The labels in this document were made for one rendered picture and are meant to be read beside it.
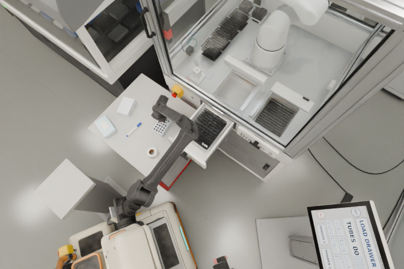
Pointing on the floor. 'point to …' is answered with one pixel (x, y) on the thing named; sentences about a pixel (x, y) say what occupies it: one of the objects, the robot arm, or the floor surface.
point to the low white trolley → (144, 129)
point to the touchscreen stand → (286, 243)
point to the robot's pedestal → (78, 192)
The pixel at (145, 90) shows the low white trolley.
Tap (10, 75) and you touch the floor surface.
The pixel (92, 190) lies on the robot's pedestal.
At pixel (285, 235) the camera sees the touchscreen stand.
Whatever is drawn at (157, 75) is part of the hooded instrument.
